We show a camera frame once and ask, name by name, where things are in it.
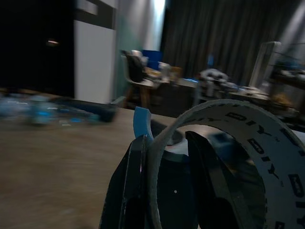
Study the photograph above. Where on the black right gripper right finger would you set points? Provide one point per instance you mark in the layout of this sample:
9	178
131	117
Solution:
221	181

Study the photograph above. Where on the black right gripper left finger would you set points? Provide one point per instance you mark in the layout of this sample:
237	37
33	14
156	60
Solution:
126	190

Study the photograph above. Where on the white printed tape roll core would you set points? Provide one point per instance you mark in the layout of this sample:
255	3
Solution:
238	112

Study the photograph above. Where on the blue tape strip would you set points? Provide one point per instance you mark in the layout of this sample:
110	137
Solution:
141	121

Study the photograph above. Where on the cluttered wooden table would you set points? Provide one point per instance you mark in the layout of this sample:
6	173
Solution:
174	93

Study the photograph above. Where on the black and white bag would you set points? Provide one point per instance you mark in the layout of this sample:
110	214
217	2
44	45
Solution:
213	77

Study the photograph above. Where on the chair with black jacket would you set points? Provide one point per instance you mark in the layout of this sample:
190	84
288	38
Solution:
137	69

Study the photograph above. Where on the white upright board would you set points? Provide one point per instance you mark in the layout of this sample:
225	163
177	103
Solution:
263	62

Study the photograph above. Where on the white cabinet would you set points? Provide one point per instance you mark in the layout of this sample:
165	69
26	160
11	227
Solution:
94	62

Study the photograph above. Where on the blue storage box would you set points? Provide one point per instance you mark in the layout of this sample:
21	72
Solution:
152	57

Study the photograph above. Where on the dark grey curtain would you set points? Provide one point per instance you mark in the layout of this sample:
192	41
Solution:
226	35

